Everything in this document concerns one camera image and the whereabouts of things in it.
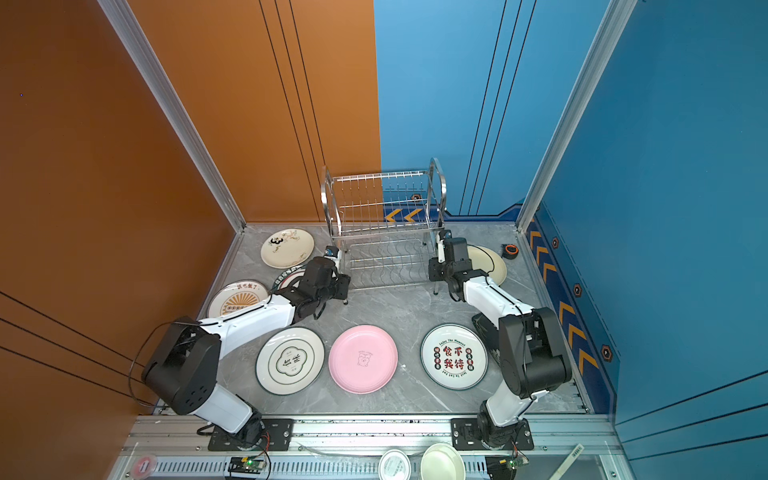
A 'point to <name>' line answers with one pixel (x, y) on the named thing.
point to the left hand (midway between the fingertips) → (347, 275)
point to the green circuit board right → (515, 462)
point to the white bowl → (442, 461)
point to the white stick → (568, 462)
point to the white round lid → (394, 464)
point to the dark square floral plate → (488, 330)
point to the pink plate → (363, 359)
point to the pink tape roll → (144, 466)
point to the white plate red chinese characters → (454, 356)
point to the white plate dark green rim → (290, 279)
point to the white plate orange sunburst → (235, 295)
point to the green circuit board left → (247, 464)
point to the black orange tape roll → (509, 251)
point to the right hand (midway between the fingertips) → (434, 262)
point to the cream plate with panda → (287, 248)
